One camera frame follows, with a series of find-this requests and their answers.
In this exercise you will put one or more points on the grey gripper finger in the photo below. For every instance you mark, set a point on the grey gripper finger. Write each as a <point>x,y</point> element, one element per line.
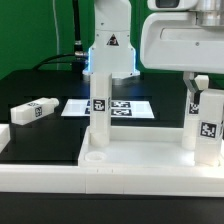
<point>189,80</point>

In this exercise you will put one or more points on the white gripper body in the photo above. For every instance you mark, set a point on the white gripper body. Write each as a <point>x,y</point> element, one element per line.
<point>173,41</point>

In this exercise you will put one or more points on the white desk top tray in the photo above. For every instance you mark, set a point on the white desk top tray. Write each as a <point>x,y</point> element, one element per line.
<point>138,147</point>

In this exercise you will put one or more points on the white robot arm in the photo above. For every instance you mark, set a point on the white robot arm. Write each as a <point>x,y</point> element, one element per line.
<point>112,51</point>

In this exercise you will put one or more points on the white marker sheet with tags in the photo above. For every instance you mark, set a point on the white marker sheet with tags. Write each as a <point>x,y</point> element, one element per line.
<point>119,108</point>

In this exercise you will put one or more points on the white front fence bar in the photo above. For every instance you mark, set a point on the white front fence bar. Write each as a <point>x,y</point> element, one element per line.
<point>196,181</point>

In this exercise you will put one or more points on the white fence bar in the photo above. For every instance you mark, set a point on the white fence bar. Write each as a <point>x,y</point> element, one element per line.
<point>196,181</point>
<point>4,136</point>

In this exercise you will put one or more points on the white left fence bar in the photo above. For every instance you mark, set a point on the white left fence bar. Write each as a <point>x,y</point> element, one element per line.
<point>4,136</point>

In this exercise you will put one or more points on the black cable post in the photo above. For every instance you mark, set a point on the black cable post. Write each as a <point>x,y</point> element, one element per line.
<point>77,65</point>

